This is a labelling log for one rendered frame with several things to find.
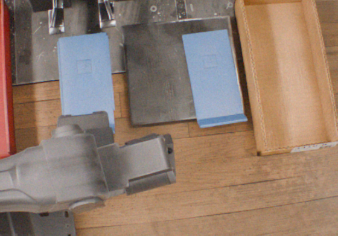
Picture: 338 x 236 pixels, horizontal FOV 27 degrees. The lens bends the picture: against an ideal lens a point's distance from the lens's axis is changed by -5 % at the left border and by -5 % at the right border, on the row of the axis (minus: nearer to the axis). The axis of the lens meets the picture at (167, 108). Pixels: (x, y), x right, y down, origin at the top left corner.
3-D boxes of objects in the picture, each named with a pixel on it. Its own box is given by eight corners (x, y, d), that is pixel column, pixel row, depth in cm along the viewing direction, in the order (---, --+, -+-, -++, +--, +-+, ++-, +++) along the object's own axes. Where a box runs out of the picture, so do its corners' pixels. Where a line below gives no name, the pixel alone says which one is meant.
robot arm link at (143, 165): (160, 125, 87) (152, 99, 76) (179, 194, 85) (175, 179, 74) (67, 151, 87) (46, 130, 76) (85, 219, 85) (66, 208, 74)
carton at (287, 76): (256, 158, 111) (264, 147, 104) (232, 6, 118) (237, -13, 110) (333, 147, 112) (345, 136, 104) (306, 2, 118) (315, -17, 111)
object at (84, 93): (66, 142, 101) (64, 137, 99) (58, 38, 105) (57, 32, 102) (116, 137, 102) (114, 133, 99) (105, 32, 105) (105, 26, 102)
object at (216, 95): (198, 132, 109) (200, 127, 106) (181, 35, 113) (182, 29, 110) (245, 125, 110) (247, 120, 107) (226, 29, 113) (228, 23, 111)
